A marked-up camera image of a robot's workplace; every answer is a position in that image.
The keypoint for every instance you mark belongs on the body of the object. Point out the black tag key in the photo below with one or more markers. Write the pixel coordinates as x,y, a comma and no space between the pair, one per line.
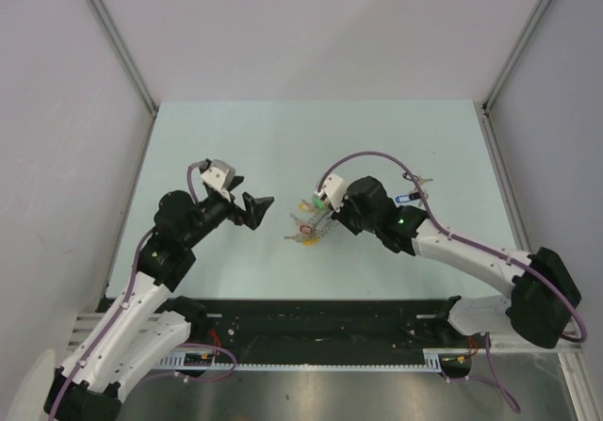
416,179

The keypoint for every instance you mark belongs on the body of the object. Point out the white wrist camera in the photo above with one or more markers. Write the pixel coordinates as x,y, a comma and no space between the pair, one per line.
217,176
332,191

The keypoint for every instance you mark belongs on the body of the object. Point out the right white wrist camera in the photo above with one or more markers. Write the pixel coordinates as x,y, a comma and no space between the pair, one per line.
332,191

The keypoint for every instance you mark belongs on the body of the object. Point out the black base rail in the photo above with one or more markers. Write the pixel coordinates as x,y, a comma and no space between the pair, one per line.
332,333

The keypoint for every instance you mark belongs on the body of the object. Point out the blue tag key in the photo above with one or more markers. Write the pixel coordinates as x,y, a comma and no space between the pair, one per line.
413,196

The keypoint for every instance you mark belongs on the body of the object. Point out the red key tag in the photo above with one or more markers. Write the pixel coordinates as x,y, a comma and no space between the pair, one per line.
305,229

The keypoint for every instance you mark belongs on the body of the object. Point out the left aluminium frame post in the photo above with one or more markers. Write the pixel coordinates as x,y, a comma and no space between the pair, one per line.
113,35

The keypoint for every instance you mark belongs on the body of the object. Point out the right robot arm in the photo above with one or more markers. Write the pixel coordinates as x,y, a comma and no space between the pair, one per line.
536,295

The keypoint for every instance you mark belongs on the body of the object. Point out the aluminium frame post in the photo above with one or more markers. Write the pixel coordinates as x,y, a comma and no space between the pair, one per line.
527,34
113,35

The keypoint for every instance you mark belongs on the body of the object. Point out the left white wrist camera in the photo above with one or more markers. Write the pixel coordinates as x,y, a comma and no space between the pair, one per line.
217,176

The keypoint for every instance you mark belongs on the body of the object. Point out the yellow key tag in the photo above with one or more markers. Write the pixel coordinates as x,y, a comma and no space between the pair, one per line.
310,241

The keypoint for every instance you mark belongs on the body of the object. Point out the right aluminium frame post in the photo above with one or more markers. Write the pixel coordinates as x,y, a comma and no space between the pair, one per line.
527,34

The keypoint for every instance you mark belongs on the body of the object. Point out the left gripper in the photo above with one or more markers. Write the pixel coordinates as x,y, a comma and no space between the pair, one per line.
254,209

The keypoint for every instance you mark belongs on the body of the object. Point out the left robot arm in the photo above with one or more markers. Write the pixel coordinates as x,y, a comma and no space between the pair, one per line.
146,321

